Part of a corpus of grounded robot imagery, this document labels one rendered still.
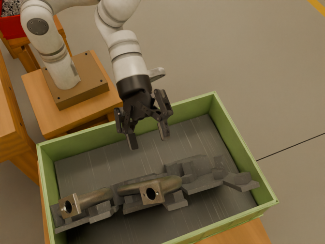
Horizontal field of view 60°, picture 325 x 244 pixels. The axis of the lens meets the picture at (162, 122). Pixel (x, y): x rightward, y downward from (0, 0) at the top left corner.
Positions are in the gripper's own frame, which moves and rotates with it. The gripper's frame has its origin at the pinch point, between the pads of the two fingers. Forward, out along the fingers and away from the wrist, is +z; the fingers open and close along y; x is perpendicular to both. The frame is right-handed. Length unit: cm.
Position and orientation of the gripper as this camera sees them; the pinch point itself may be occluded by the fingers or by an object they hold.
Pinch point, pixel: (149, 142)
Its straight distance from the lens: 61.4
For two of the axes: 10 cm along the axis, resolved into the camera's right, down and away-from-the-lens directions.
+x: 6.0, -0.7, 8.0
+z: 2.6, 9.6, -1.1
